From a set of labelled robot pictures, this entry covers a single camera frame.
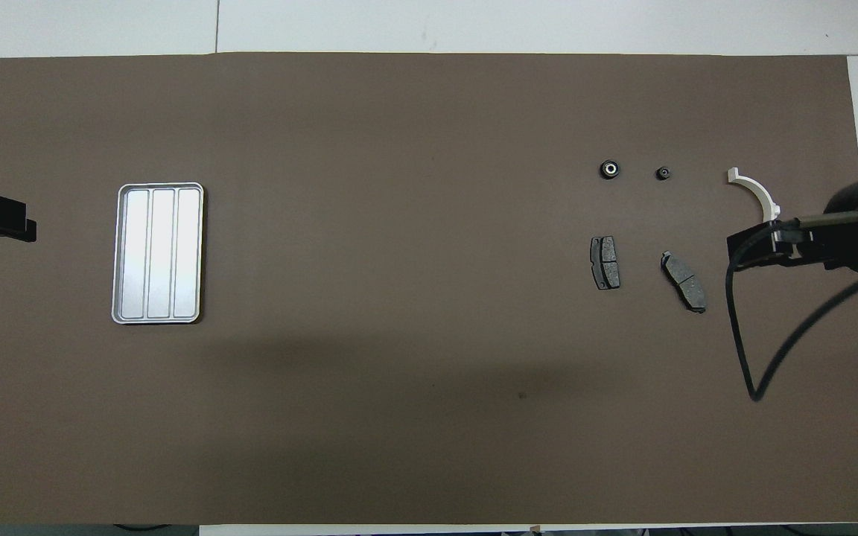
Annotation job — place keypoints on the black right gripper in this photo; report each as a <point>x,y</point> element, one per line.
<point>857,242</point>

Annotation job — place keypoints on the silver metal tray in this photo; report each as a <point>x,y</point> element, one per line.
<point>157,253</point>

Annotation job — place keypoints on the brown table mat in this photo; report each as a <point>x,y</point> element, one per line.
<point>399,409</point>

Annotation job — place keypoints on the rectangular dark grey brake pad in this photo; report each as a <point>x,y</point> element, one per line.
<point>605,262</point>

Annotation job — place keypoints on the curved dark grey brake pad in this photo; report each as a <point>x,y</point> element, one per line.
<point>684,281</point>

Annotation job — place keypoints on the white curved plastic bracket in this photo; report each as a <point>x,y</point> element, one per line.
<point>760,192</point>

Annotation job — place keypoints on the large black bearing gear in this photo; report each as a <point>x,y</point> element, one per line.
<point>609,169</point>

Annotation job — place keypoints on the small black bearing gear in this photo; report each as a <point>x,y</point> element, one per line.
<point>663,173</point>

